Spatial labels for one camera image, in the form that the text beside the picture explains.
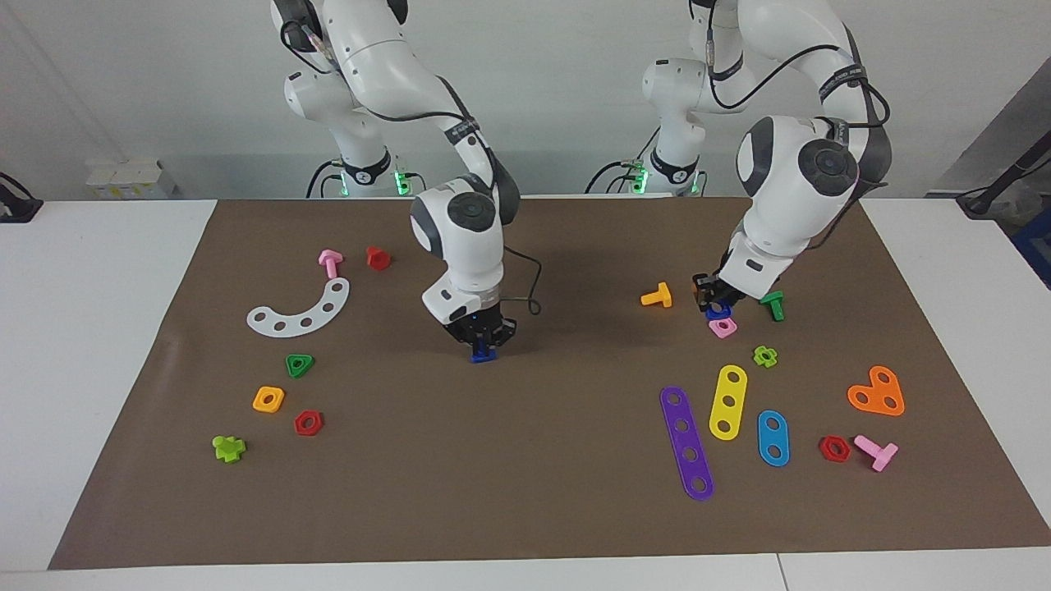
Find blue two-hole plastic strip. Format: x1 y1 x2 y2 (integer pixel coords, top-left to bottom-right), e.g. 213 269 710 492
756 410 791 467

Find black base cable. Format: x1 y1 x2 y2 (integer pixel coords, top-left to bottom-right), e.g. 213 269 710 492
585 158 651 195
306 158 347 199

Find black clamp stand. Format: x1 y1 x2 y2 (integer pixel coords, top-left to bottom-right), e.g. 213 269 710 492
0 172 44 224

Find blue crate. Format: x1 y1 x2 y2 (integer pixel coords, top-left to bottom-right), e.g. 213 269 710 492
1014 205 1051 290

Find black stand with base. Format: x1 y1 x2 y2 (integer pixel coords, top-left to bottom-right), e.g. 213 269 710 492
957 138 1051 219

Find white curved perforated plate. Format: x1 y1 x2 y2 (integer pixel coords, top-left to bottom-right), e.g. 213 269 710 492
246 277 351 338

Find yellow three-hole plastic strip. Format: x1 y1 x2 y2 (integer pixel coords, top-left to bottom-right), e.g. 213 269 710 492
709 364 749 442

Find black right base cable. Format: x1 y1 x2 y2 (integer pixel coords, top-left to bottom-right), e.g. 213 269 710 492
306 158 347 199

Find purple four-hole plastic strip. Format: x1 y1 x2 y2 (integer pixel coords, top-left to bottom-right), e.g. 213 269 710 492
659 386 715 502

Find white small boxes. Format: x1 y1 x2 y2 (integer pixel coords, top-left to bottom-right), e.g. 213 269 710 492
86 160 178 200

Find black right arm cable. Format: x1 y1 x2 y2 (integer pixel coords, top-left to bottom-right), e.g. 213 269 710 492
281 18 543 317

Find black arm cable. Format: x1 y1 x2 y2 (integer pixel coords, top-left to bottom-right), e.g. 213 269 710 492
281 18 543 317
704 8 893 247

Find brown table mat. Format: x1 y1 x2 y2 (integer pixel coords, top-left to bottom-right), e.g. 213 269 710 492
48 195 1051 571

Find orange L-shaped plastic plate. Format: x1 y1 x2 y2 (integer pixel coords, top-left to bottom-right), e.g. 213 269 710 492
847 365 906 417

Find black left base cable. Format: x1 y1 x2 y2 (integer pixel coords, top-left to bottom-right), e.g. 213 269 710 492
585 158 651 195

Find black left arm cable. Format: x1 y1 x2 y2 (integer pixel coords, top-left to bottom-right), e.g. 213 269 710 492
704 8 893 247

